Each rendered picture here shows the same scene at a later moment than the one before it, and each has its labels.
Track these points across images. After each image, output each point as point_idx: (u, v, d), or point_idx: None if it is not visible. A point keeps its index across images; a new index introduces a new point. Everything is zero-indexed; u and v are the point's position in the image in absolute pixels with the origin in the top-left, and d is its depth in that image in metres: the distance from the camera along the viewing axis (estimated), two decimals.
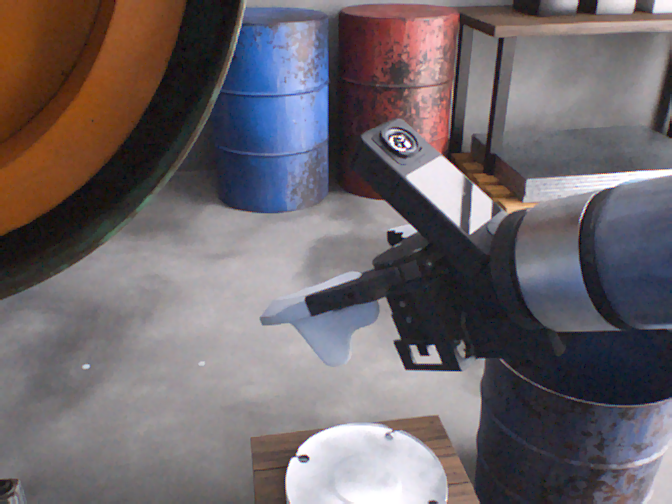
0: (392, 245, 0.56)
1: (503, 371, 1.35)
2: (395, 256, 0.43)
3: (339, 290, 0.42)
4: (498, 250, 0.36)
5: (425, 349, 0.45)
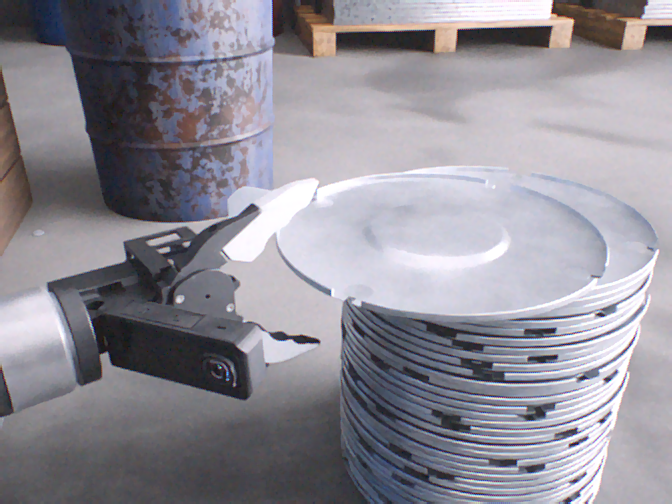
0: (305, 336, 0.56)
1: None
2: (199, 285, 0.46)
3: (221, 228, 0.45)
4: (78, 315, 0.42)
5: (172, 246, 0.51)
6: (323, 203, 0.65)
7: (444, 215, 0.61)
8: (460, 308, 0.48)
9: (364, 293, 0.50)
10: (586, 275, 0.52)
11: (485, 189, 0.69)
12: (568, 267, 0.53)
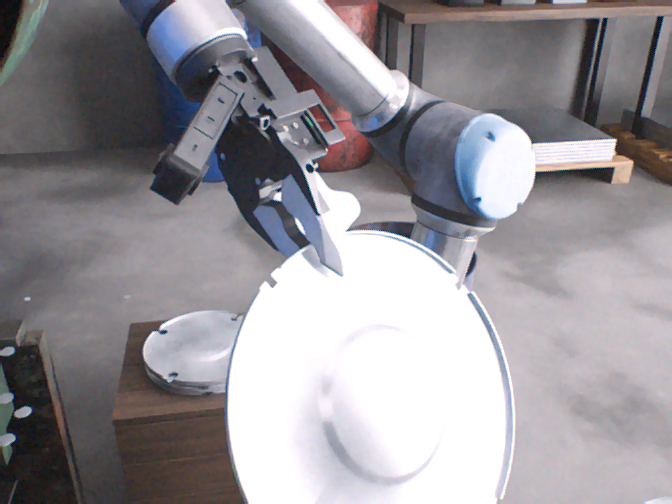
0: (327, 265, 0.54)
1: None
2: (258, 141, 0.51)
3: (306, 175, 0.50)
4: (209, 55, 0.52)
5: (320, 130, 0.56)
6: (450, 296, 0.60)
7: (417, 419, 0.54)
8: (247, 387, 0.47)
9: (280, 299, 0.50)
10: None
11: (482, 491, 0.57)
12: None
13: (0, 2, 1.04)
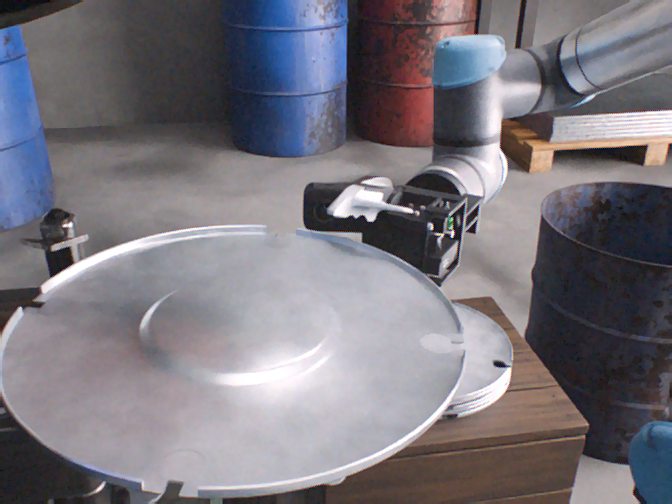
0: None
1: (563, 245, 1.26)
2: None
3: (367, 175, 0.57)
4: (414, 176, 0.68)
5: (442, 215, 0.58)
6: (434, 342, 0.42)
7: (241, 343, 0.40)
8: (182, 246, 0.53)
9: (272, 241, 0.54)
10: (45, 305, 0.44)
11: (197, 467, 0.32)
12: (65, 311, 0.43)
13: None
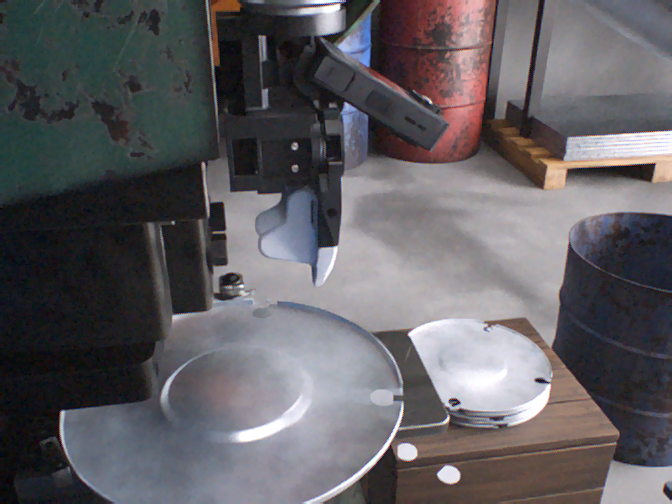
0: (314, 267, 0.53)
1: (590, 273, 1.43)
2: None
3: None
4: None
5: None
6: (380, 396, 0.56)
7: (237, 407, 0.54)
8: (187, 321, 0.67)
9: (258, 312, 0.68)
10: None
11: None
12: None
13: None
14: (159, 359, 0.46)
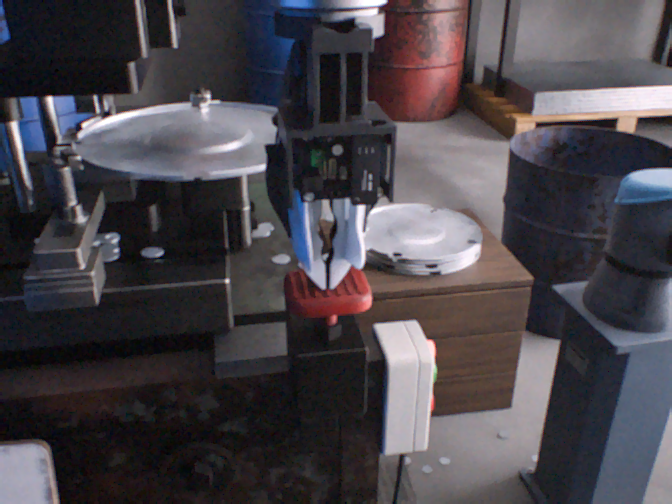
0: (328, 271, 0.52)
1: (524, 167, 1.65)
2: None
3: (268, 196, 0.50)
4: None
5: (300, 177, 0.43)
6: None
7: (203, 139, 0.77)
8: (144, 117, 0.88)
9: (197, 110, 0.91)
10: (84, 142, 0.78)
11: (204, 172, 0.69)
12: (97, 143, 0.78)
13: None
14: (140, 75, 0.69)
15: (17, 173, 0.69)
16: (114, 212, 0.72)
